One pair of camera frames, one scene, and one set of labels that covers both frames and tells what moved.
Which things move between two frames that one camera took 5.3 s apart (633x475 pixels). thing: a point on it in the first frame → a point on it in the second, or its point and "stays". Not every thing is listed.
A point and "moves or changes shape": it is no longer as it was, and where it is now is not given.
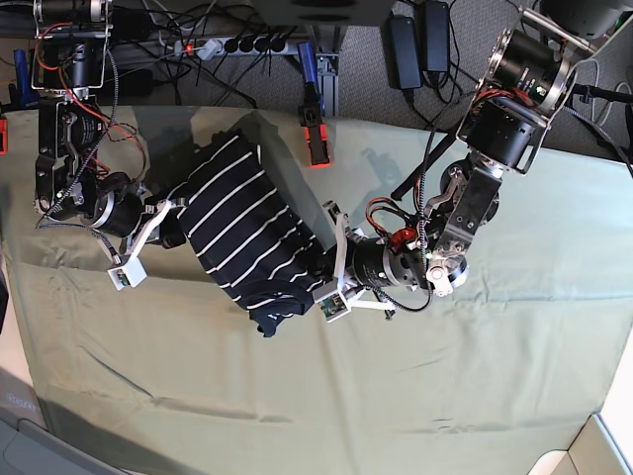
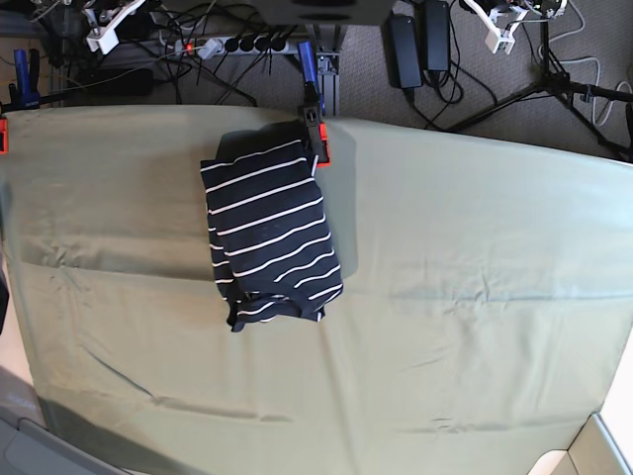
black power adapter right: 434,30 stays
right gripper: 346,239 → 508,15
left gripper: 159,216 → 105,16
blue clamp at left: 28,98 stays
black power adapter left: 402,55 stays
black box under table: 322,12 stays
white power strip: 208,47 stays
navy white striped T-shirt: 247,240 moves or changes shape
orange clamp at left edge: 3,137 stays
